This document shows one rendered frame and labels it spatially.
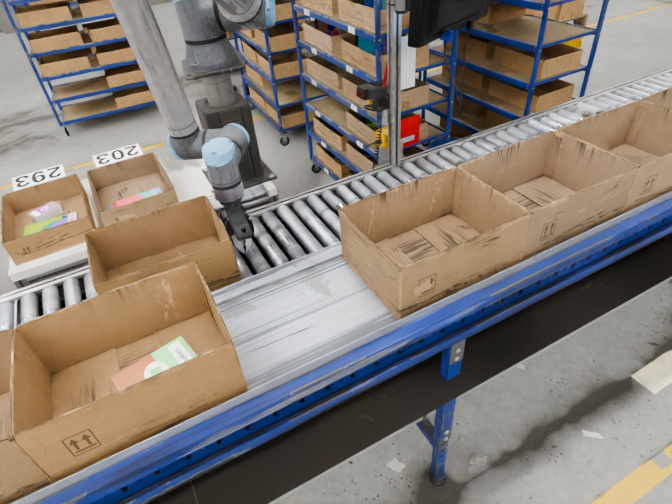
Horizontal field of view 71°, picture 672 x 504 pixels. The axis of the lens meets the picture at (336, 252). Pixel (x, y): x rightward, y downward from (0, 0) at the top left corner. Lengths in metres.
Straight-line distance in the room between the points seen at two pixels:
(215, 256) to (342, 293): 0.42
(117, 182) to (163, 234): 0.62
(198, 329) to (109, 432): 0.33
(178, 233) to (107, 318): 0.59
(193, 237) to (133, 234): 0.20
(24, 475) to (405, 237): 1.04
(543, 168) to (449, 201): 0.39
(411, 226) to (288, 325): 0.50
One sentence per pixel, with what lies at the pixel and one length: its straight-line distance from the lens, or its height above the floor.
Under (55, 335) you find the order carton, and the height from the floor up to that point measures 0.99.
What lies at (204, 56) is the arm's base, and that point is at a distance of 1.84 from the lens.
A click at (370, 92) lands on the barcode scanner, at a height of 1.07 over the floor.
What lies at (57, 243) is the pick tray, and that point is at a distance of 1.95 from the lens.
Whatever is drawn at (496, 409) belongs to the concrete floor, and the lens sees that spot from 2.11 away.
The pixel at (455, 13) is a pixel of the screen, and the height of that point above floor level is 1.32.
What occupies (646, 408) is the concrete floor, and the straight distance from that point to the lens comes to 2.31.
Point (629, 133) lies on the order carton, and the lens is 2.03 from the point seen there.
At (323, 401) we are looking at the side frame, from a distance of 1.14.
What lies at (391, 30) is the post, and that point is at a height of 1.29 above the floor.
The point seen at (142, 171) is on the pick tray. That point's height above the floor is 0.78.
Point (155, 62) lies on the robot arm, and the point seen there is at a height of 1.39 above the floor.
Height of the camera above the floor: 1.74
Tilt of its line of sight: 39 degrees down
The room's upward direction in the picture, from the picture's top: 6 degrees counter-clockwise
